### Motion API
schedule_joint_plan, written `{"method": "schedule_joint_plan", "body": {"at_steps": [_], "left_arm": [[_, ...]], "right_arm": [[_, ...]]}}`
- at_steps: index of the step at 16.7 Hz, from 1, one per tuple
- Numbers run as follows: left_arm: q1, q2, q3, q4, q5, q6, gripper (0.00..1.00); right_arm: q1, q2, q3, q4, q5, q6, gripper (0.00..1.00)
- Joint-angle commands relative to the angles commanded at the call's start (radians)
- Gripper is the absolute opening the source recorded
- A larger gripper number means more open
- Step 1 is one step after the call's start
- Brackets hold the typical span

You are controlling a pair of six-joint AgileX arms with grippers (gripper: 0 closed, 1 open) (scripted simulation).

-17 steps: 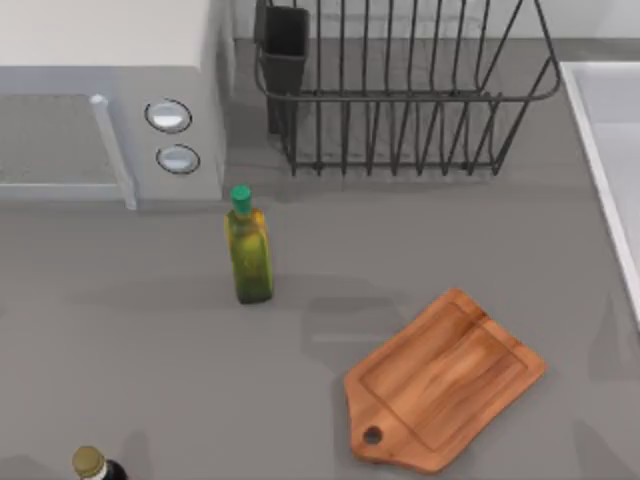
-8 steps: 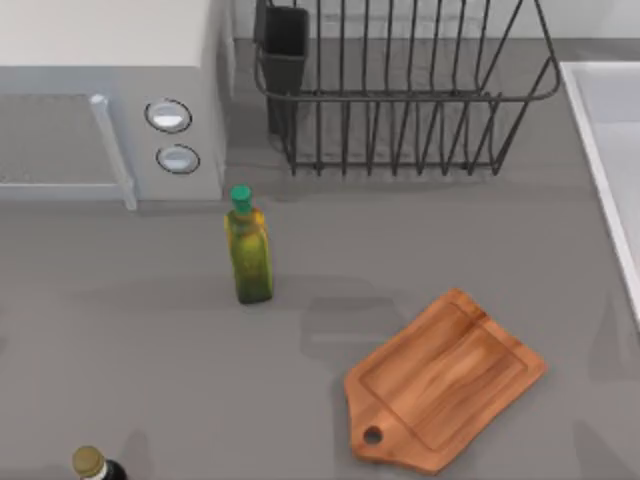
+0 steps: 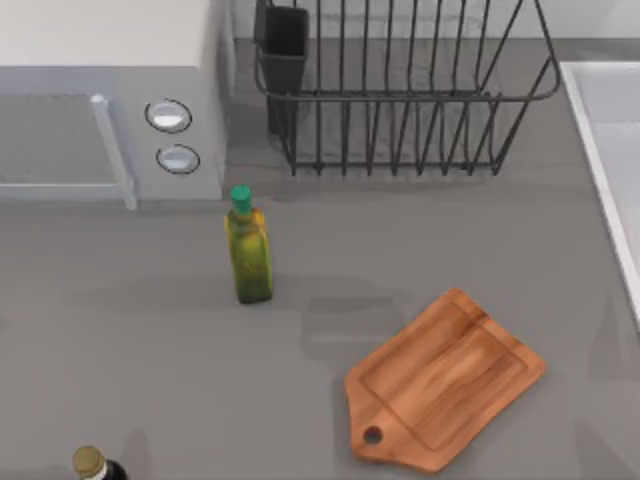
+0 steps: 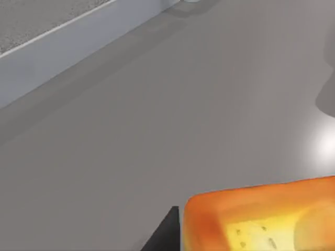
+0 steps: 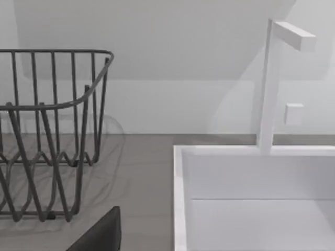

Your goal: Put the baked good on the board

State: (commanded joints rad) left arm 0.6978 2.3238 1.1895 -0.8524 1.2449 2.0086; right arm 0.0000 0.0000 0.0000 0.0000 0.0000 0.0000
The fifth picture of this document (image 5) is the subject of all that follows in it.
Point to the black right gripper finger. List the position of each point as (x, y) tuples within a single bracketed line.
[(104, 232)]

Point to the white sink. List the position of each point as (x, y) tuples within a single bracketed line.
[(251, 198)]

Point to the tall white tap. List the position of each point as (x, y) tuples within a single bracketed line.
[(269, 86)]

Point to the white square tap knob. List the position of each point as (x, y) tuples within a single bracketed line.
[(293, 114)]

